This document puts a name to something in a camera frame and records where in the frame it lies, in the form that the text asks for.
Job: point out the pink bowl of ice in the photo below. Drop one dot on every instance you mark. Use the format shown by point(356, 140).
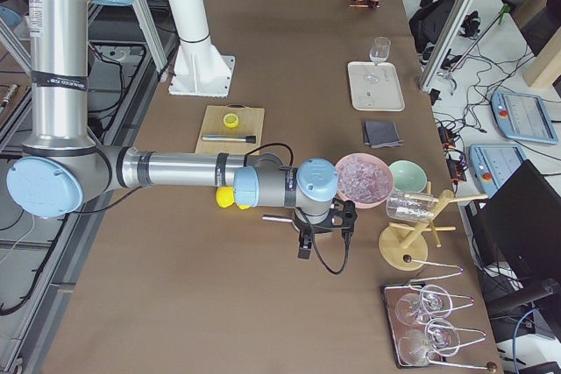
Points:
point(364, 179)

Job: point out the clear wine glass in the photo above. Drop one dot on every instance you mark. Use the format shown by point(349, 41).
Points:
point(378, 53)

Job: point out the aluminium frame post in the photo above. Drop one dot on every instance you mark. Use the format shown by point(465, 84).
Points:
point(448, 34)

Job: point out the steel muddler with black tip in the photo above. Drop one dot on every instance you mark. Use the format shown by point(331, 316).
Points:
point(228, 138)

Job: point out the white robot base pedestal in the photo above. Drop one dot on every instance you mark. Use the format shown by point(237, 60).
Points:
point(199, 68)

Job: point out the steel ice scoop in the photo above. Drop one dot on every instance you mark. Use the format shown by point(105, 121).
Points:
point(280, 218)

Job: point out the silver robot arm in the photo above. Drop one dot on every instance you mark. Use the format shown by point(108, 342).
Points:
point(62, 167)

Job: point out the clear glass jar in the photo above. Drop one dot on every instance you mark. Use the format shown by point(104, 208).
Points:
point(410, 207)

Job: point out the black office chair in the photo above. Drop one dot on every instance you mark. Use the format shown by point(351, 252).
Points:
point(521, 222)

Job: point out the yellow lemon half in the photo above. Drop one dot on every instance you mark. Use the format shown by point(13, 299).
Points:
point(231, 120)

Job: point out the upturned wine glass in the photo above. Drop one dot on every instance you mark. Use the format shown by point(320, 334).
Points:
point(423, 305)
point(438, 340)

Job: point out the grey folded cloth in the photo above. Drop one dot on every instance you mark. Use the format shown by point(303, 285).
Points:
point(378, 134)

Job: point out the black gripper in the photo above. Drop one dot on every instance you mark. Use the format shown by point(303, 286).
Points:
point(307, 229)

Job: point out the black mirror tray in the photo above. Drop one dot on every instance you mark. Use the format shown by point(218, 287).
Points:
point(467, 336)

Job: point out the green empty bowl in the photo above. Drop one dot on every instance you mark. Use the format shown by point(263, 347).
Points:
point(408, 176)

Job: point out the white rabbit tray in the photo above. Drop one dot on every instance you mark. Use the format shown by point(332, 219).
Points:
point(375, 88)

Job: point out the bamboo cutting board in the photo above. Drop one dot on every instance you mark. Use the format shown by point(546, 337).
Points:
point(249, 129)

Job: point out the blue teach pendant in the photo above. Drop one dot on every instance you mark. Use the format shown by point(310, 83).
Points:
point(523, 117)
point(493, 164)

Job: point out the wooden glass drying rack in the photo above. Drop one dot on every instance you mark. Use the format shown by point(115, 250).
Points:
point(402, 244)

